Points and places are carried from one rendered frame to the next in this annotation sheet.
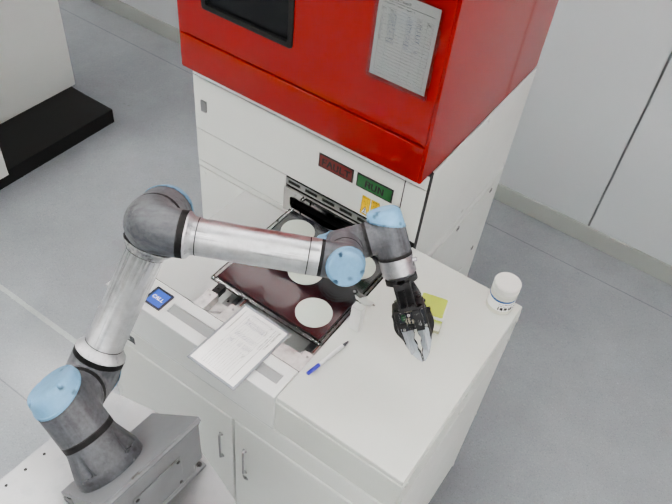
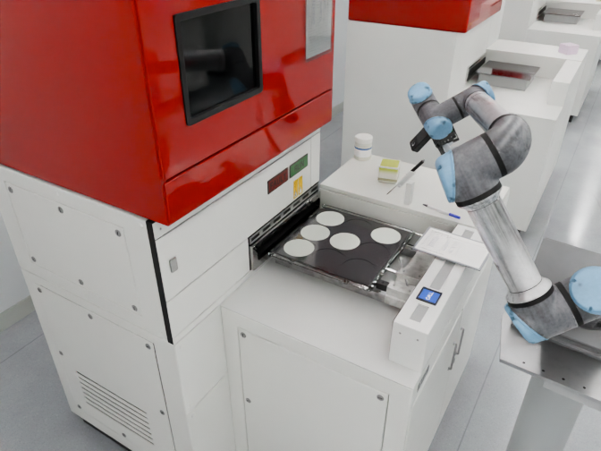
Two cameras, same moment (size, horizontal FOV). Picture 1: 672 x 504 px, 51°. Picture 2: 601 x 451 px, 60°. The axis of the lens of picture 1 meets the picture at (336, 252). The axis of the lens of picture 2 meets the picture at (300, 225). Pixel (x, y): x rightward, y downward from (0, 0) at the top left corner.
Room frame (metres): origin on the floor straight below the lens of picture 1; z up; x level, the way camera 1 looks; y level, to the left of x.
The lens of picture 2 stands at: (1.43, 1.54, 1.88)
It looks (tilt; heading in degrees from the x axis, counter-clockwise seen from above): 32 degrees down; 272
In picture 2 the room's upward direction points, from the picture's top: straight up
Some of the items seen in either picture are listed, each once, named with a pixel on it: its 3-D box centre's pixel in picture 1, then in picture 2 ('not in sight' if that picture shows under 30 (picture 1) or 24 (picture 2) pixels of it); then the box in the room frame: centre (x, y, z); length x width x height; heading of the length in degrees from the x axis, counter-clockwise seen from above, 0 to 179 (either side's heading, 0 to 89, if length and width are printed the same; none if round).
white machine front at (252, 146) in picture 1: (300, 168); (253, 218); (1.62, 0.14, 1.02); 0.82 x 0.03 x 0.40; 60
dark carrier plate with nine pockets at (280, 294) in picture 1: (305, 270); (342, 242); (1.33, 0.08, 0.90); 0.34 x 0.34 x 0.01; 60
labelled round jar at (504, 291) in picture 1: (503, 293); (363, 147); (1.23, -0.45, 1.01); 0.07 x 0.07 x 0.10
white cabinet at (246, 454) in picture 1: (297, 403); (370, 344); (1.20, 0.06, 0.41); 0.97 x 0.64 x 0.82; 60
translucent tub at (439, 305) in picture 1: (430, 313); (389, 171); (1.15, -0.26, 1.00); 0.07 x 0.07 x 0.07; 75
